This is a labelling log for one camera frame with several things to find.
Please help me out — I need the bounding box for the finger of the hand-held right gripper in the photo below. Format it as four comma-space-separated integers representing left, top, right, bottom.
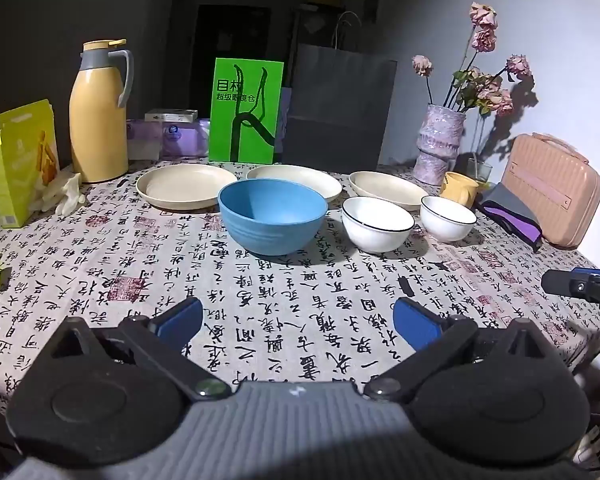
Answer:
540, 267, 600, 312

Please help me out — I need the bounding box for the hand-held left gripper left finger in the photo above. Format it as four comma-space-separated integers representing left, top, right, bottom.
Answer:
35, 296, 233, 404

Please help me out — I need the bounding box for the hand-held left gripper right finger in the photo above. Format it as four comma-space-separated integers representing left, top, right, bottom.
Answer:
362, 296, 566, 404

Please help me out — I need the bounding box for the white bowl with black rim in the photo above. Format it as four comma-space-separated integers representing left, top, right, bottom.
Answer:
420, 195, 478, 243
341, 196, 415, 254

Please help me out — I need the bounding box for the blue bowl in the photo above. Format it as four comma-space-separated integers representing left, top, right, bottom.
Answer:
217, 178, 329, 257

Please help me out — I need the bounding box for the cream plate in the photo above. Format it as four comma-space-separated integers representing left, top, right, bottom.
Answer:
246, 164, 343, 204
348, 170, 430, 212
135, 162, 239, 210

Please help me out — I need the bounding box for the grey and purple cloth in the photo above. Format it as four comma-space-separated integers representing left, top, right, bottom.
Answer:
475, 182, 545, 253

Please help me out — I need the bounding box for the pink ribbed case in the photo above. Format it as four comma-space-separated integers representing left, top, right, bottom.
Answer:
500, 132, 600, 249

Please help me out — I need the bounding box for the calligraphy printed tablecloth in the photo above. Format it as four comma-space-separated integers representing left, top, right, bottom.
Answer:
0, 159, 600, 411

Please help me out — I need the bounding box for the clear drinking glass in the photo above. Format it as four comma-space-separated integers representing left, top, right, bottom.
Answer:
467, 157, 493, 183

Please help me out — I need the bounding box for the yellow mug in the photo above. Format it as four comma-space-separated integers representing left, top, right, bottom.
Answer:
440, 171, 480, 207

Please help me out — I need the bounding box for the white rubber glove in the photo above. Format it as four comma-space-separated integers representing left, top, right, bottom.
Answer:
30, 180, 63, 212
55, 172, 87, 214

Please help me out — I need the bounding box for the purple tissue pack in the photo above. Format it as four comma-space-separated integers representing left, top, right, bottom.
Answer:
126, 119, 164, 161
161, 119, 212, 157

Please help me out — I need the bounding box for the purple ceramic vase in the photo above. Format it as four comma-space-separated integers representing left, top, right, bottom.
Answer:
412, 104, 467, 186

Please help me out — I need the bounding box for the green paper bag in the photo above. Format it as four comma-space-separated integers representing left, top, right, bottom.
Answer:
208, 57, 285, 165

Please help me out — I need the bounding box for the small white box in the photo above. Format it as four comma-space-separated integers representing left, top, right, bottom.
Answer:
145, 108, 199, 123

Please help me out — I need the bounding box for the yellow thermos jug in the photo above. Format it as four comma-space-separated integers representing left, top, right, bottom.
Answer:
69, 39, 134, 184

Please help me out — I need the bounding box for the yellow-green snack box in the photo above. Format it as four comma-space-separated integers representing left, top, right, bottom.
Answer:
0, 99, 61, 229

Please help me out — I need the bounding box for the black paper bag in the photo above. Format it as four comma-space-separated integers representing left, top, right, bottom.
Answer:
283, 10, 399, 167

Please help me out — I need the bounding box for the dried pink rose bouquet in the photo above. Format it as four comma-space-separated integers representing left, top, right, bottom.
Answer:
411, 1, 535, 117

